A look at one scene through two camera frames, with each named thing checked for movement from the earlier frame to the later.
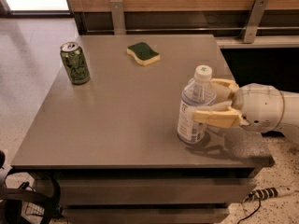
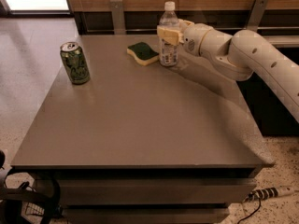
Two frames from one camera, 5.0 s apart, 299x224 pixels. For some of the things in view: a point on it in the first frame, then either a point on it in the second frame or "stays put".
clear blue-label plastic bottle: [198, 92] → [168, 51]
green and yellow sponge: [143, 53] stays put
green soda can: [75, 63] stays put
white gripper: [261, 106] → [192, 37]
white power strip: [269, 192] stays put
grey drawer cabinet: [111, 146] stays put
